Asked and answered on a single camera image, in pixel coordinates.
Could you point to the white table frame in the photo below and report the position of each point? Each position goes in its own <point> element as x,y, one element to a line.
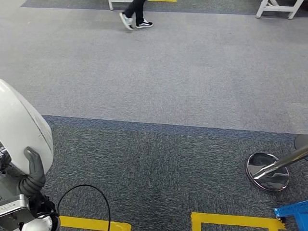
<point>278,8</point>

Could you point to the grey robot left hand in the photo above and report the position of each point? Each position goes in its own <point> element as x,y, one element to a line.
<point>35,172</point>

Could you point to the black stanchion post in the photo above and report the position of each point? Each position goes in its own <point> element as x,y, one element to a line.
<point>302,143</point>

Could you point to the blue metal shelf rack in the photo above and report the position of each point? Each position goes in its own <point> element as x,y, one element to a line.
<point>296,213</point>

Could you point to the person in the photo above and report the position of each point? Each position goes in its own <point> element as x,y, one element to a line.
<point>137,8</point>

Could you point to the white curved car body part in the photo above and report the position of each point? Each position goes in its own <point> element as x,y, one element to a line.
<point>21,127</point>

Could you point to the chrome stanchion post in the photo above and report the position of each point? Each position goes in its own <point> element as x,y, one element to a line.
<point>266,178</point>

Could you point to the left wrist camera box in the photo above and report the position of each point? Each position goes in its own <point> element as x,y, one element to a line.
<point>14,213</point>

